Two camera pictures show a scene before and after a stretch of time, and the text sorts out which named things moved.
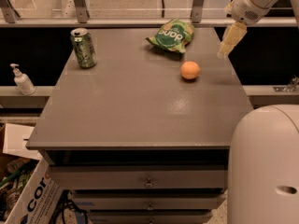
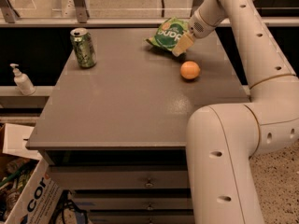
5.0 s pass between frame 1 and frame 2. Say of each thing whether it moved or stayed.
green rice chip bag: stayed
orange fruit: stayed
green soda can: stayed
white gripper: moved
